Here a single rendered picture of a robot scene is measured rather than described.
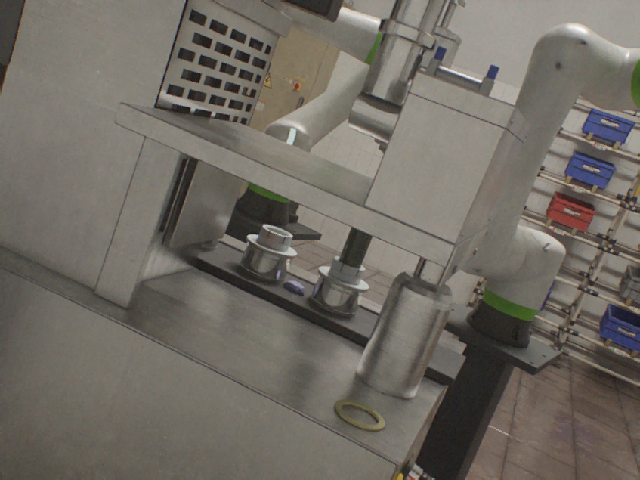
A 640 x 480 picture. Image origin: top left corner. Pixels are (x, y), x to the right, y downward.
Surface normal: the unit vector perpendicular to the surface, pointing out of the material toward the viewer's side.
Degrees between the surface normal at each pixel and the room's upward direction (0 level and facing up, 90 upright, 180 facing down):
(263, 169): 90
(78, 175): 90
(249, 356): 0
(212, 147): 90
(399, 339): 90
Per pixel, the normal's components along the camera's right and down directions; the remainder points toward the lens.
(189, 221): 0.89, 0.40
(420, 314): -0.07, 0.19
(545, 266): 0.50, 0.34
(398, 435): 0.36, -0.91
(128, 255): -0.29, 0.10
